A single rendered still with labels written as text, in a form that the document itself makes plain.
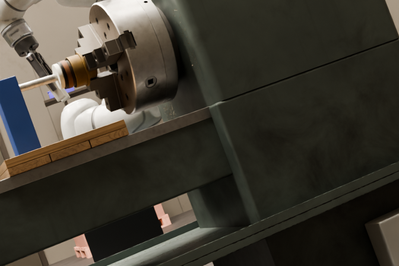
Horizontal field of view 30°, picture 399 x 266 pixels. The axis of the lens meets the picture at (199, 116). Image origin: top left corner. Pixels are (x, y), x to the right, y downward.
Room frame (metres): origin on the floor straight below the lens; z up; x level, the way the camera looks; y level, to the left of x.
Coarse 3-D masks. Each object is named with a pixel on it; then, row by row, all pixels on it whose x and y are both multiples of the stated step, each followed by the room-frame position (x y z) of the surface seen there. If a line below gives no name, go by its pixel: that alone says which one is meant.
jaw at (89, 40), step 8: (88, 24) 2.06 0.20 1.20; (80, 32) 2.04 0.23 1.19; (88, 32) 2.04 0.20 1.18; (96, 32) 2.04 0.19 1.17; (80, 40) 2.02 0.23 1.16; (88, 40) 2.02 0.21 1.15; (96, 40) 2.02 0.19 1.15; (80, 48) 2.00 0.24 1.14; (88, 48) 2.00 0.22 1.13; (96, 48) 2.00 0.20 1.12
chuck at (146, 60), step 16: (112, 0) 1.95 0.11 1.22; (128, 0) 1.94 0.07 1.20; (96, 16) 1.99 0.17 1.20; (112, 16) 1.89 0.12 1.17; (128, 16) 1.89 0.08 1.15; (144, 16) 1.90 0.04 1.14; (112, 32) 1.91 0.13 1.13; (128, 32) 1.88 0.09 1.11; (144, 32) 1.88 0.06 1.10; (128, 48) 1.86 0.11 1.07; (144, 48) 1.88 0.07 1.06; (112, 64) 2.05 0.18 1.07; (128, 64) 1.88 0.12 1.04; (144, 64) 1.88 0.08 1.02; (160, 64) 1.90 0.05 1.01; (128, 80) 1.93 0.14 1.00; (144, 80) 1.90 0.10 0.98; (160, 80) 1.93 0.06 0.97; (128, 96) 1.98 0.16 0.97; (144, 96) 1.93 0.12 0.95; (160, 96) 1.97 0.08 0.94; (128, 112) 2.03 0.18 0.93
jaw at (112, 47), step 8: (112, 40) 1.88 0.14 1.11; (120, 40) 1.88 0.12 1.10; (128, 40) 1.87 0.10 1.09; (104, 48) 1.88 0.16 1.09; (112, 48) 1.87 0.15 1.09; (120, 48) 1.88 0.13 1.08; (88, 56) 1.93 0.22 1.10; (96, 56) 1.90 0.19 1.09; (104, 56) 1.90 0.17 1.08; (112, 56) 1.89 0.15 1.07; (120, 56) 1.93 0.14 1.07; (88, 64) 1.92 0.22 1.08; (96, 64) 1.93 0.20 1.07; (104, 64) 1.94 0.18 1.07
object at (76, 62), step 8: (72, 56) 1.95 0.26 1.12; (80, 56) 1.94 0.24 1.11; (64, 64) 1.93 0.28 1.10; (72, 64) 1.93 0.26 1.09; (80, 64) 1.94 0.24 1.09; (64, 72) 1.92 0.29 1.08; (72, 72) 1.93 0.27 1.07; (80, 72) 1.93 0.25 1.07; (88, 72) 1.94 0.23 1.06; (96, 72) 1.97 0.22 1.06; (72, 80) 1.94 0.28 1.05; (80, 80) 1.94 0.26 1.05; (88, 80) 1.95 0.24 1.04
